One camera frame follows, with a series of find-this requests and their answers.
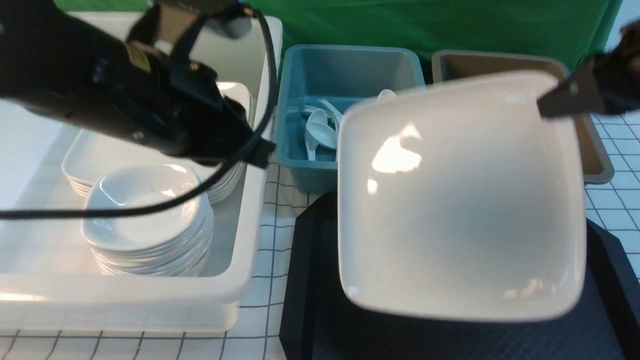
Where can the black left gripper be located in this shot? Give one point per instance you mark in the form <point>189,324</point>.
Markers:
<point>177,110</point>

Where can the green cloth backdrop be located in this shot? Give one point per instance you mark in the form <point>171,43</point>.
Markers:
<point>564,30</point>

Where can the white spoon left in bin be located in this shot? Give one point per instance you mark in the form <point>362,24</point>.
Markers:
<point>318,133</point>

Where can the large white square plate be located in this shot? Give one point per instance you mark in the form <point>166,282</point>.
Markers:
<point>458,201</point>

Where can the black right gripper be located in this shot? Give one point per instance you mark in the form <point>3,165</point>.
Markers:
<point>613,79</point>

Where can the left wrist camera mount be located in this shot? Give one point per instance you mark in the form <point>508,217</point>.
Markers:
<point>169,29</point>

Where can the white spoon upright in bin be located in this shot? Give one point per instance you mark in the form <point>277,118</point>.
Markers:
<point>386,95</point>

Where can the black serving tray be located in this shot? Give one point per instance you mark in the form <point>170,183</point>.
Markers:
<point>319,323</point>

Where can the blue plastic bin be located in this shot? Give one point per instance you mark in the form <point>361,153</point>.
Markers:
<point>343,75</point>

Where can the stack of white square plates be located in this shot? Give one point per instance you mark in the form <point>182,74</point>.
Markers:
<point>93,155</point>

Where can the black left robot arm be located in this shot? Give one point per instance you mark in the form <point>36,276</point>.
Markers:
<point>47,61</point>

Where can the large white plastic bin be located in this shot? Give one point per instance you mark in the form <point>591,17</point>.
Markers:
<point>50,281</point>

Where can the white spoon crossing in bin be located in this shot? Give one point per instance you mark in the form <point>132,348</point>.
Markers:
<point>332,112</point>

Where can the brown plastic bin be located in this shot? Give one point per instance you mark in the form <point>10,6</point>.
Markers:
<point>447,65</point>

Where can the stack of white small dishes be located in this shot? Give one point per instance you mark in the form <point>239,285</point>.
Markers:
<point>172,243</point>

